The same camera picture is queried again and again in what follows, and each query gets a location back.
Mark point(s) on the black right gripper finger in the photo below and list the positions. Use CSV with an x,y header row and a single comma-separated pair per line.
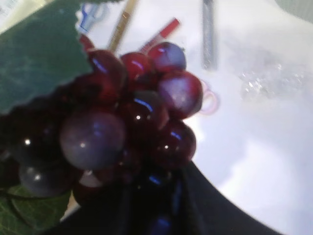
x,y
205,211

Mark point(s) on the pink scissors with purple sheath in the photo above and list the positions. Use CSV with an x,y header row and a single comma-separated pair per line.
x,y
210,100

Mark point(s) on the purple grape bunch with leaves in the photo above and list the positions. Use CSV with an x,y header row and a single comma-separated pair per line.
x,y
68,133

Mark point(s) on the clear plastic sheet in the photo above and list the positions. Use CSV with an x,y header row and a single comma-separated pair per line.
x,y
266,76

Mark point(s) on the red glitter pen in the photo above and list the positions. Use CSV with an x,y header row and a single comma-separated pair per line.
x,y
162,34

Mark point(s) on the silver glitter pen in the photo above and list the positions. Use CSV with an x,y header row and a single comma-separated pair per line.
x,y
209,54

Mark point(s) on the gold glitter pen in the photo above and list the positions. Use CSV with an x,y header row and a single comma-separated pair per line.
x,y
121,25

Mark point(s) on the green woven plastic basket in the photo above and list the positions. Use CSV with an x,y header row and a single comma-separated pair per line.
x,y
300,8

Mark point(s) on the blue scissors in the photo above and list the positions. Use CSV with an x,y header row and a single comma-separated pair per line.
x,y
92,13

